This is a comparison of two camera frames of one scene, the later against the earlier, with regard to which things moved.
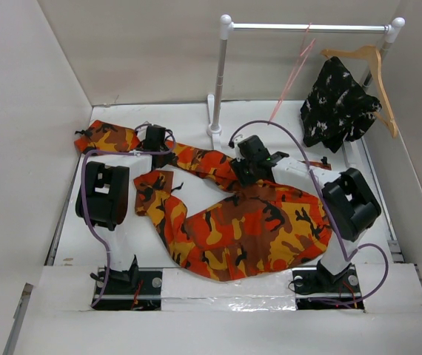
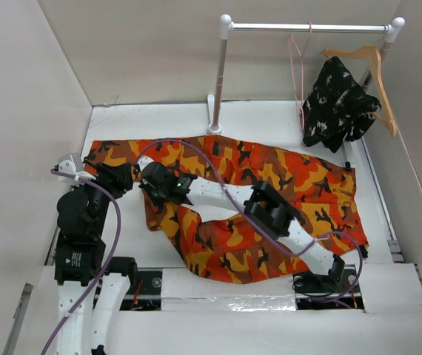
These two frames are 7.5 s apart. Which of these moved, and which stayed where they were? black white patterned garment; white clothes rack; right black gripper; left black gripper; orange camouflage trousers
Moved: left black gripper; right black gripper; orange camouflage trousers
Stayed: white clothes rack; black white patterned garment
